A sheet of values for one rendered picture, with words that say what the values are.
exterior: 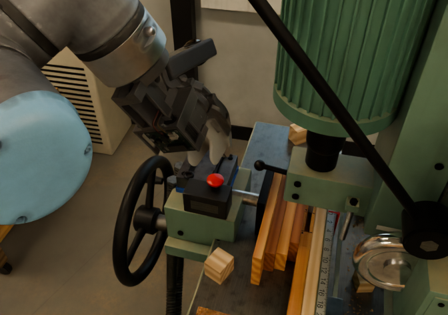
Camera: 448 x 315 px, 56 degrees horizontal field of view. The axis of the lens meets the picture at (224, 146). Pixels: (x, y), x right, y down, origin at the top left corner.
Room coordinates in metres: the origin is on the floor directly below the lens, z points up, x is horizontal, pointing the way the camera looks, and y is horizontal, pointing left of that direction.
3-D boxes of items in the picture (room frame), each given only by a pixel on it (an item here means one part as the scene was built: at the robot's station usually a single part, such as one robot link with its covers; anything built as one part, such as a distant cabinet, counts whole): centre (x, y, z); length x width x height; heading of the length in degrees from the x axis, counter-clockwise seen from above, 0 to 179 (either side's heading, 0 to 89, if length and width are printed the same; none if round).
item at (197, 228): (0.55, 0.03, 0.91); 0.15 x 0.14 x 0.09; 164
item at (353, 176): (0.49, -0.18, 1.03); 0.14 x 0.07 x 0.09; 74
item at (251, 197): (0.53, -0.05, 0.95); 0.09 x 0.07 x 0.09; 164
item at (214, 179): (0.51, 0.02, 1.02); 0.03 x 0.03 x 0.01
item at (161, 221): (0.57, 0.10, 0.81); 0.29 x 0.20 x 0.29; 164
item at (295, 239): (0.51, -0.14, 0.93); 0.18 x 0.02 x 0.06; 164
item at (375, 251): (0.34, -0.25, 1.02); 0.12 x 0.03 x 0.12; 74
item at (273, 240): (0.49, -0.10, 0.93); 0.19 x 0.02 x 0.05; 164
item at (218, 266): (0.40, 0.01, 0.92); 0.04 x 0.03 x 0.04; 143
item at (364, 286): (0.43, -0.27, 0.82); 0.03 x 0.03 x 0.03; 2
